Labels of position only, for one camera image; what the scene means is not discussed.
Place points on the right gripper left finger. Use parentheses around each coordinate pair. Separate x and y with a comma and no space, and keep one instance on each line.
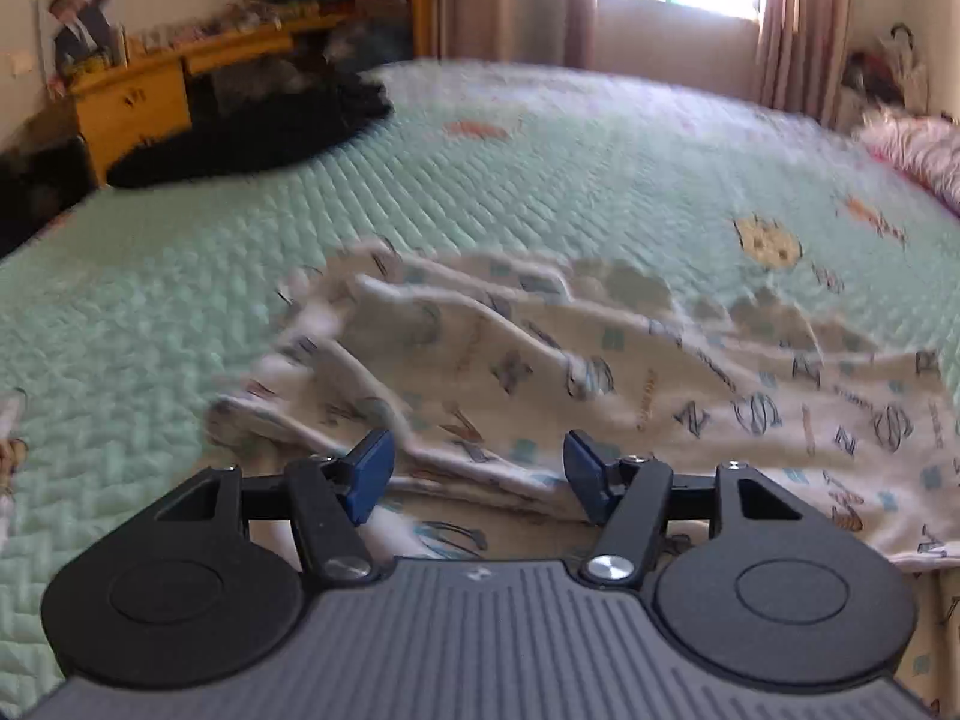
(330,499)

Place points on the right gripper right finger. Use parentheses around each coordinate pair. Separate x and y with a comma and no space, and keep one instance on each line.
(627,498)

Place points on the white letter-print shirt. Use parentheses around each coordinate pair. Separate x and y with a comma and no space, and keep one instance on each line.
(481,364)

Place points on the green quilted bee bedspread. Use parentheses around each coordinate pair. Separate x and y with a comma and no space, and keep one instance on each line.
(124,319)

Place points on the black folded garment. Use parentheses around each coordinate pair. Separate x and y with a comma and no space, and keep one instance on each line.
(285,116)

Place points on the yellow wooden desk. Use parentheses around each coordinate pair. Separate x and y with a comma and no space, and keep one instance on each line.
(116,110)

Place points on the floral pillow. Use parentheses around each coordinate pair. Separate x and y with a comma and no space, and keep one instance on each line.
(925,149)

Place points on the doll on nightstand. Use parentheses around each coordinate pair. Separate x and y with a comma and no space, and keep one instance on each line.
(891,73)

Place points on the pink curtain left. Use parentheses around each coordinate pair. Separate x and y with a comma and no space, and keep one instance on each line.
(557,33)

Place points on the pink curtain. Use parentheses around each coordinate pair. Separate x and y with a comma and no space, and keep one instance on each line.
(801,54)
(557,33)

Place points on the cartoon boy poster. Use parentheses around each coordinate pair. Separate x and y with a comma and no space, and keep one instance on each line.
(84,40)

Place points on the pink curtain right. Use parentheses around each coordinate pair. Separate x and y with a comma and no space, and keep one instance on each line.
(801,54)

